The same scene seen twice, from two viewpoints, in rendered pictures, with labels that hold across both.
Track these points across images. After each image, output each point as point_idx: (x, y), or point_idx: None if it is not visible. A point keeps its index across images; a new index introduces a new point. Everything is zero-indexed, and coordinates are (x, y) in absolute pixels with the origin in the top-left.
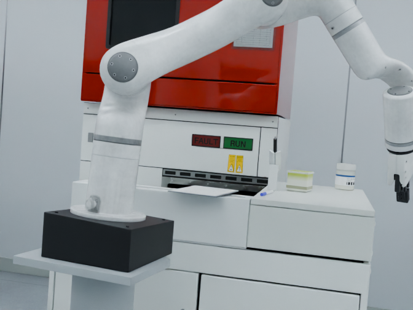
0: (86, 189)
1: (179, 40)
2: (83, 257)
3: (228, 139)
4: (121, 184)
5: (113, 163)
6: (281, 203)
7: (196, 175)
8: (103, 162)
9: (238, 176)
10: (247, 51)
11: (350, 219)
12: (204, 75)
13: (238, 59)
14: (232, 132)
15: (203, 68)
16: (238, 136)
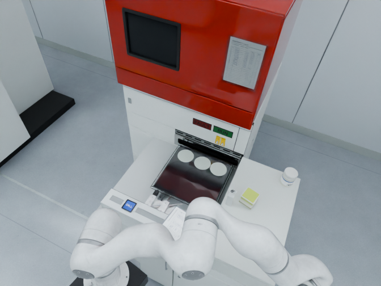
0: (108, 207)
1: (125, 256)
2: None
3: (216, 127)
4: (106, 285)
5: (98, 282)
6: (218, 259)
7: (195, 138)
8: (92, 280)
9: (221, 147)
10: (233, 85)
11: (258, 281)
12: (200, 92)
13: (226, 89)
14: (219, 124)
15: (199, 88)
16: (223, 128)
